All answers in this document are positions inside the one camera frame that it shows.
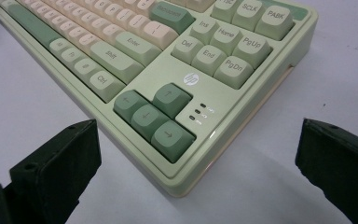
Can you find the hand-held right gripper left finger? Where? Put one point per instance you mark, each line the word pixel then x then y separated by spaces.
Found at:
pixel 59 168

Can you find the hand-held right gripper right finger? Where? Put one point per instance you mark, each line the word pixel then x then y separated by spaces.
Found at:
pixel 341 161

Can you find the green and cream keyboard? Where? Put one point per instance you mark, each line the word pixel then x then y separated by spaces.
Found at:
pixel 155 74

